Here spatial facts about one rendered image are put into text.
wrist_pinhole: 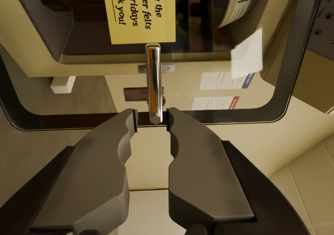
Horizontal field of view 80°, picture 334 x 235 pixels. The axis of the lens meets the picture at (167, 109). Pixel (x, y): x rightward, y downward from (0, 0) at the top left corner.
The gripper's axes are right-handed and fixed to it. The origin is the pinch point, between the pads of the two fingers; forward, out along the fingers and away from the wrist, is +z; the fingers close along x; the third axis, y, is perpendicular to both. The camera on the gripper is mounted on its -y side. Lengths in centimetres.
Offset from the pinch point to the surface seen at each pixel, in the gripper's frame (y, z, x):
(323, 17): -4.1, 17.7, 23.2
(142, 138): 91, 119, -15
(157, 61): -1.0, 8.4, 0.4
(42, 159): 24.5, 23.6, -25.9
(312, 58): 2.0, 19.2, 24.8
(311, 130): 87, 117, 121
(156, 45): -2.5, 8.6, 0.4
